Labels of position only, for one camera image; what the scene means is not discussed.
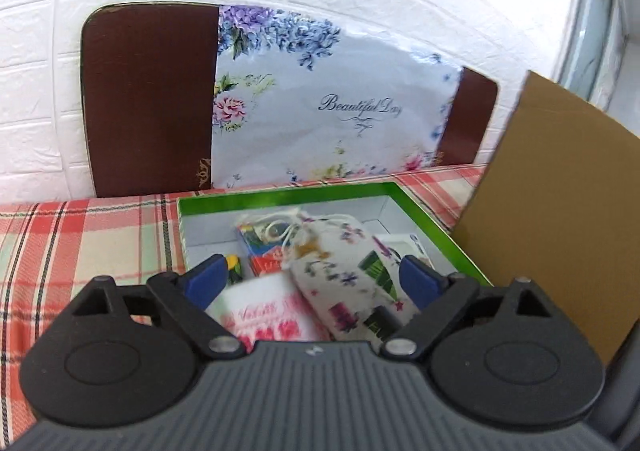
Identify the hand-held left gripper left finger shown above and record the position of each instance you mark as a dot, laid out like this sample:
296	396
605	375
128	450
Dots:
207	277

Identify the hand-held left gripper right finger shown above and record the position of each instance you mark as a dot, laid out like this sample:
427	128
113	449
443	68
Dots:
417	281

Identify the colourful red card packet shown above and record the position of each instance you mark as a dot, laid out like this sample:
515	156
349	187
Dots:
257	236

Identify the pink tissue packet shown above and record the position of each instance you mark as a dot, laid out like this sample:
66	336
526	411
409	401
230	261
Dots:
270	311

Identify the green cardboard box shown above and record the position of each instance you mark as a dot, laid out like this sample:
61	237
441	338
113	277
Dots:
300	193

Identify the small red white box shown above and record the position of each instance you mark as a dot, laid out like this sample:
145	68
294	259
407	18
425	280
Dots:
267	265

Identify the plaid tablecloth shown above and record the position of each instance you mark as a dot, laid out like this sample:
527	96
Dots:
75	241

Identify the brown cardboard flap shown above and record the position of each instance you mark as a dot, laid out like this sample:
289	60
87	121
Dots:
550	206

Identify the floral printed cloth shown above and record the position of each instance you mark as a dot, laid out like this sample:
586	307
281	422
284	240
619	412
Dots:
325	131

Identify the dark brown board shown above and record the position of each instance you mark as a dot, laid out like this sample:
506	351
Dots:
150	101

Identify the window frame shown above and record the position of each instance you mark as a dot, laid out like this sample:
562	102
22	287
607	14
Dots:
595	31

